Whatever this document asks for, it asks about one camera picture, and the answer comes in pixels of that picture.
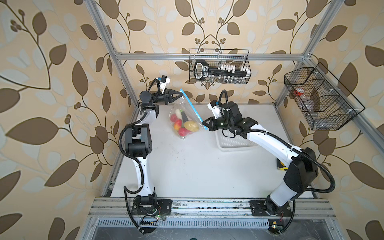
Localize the red white item in basket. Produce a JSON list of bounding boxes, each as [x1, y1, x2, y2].
[[293, 88, 305, 97]]

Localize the white plastic basket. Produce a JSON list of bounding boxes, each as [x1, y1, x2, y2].
[[215, 130, 258, 152]]

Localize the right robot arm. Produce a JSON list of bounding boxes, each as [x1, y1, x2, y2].
[[203, 90, 336, 215]]

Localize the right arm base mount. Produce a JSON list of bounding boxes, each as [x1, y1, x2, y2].
[[249, 200, 293, 218]]

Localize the white green cucumber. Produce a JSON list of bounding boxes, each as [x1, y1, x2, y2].
[[175, 109, 183, 120]]

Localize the black tool in basket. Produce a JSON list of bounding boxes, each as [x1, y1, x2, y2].
[[192, 60, 252, 81]]

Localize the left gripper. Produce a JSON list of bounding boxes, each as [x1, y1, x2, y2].
[[148, 90, 181, 109]]

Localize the small red apple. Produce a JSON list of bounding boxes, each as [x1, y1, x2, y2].
[[170, 114, 179, 123]]

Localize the red yellow mango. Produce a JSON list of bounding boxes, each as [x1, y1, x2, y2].
[[173, 119, 183, 131]]

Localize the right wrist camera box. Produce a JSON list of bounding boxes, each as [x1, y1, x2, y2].
[[207, 101, 222, 119]]

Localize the aluminium front rail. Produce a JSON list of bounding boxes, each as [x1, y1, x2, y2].
[[88, 198, 337, 220]]

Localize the yellow black tape measure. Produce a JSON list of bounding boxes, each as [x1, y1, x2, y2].
[[277, 159, 288, 171]]

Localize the back wire basket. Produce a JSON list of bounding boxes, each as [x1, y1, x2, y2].
[[189, 48, 252, 85]]

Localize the side wire basket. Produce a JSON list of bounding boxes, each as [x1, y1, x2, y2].
[[284, 62, 366, 131]]

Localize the clear zip top bag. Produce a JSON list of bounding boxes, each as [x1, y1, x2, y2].
[[169, 89, 207, 140]]

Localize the yellow potato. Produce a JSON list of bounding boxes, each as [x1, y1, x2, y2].
[[184, 121, 200, 133]]

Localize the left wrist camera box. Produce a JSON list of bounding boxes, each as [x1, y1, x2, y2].
[[157, 75, 171, 94]]

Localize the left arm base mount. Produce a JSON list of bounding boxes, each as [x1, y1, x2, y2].
[[133, 199, 173, 216]]

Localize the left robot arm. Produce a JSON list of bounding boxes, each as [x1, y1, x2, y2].
[[118, 89, 184, 208]]

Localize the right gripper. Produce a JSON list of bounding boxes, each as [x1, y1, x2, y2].
[[202, 115, 233, 131]]

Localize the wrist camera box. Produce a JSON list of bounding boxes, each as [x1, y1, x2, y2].
[[157, 75, 171, 94], [207, 101, 222, 119]]

